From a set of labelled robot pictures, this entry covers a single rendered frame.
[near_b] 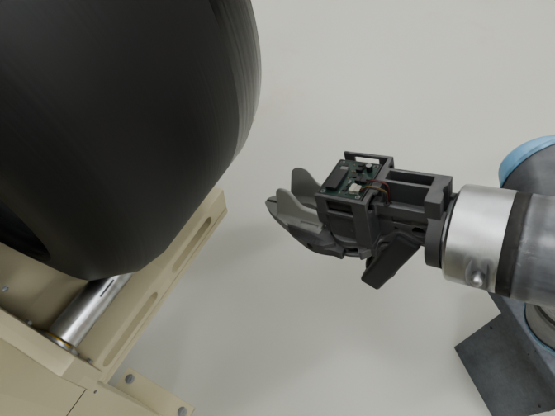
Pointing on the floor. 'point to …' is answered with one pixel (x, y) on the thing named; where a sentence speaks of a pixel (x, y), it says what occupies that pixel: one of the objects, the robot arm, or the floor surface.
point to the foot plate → (153, 394)
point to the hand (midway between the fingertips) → (277, 208)
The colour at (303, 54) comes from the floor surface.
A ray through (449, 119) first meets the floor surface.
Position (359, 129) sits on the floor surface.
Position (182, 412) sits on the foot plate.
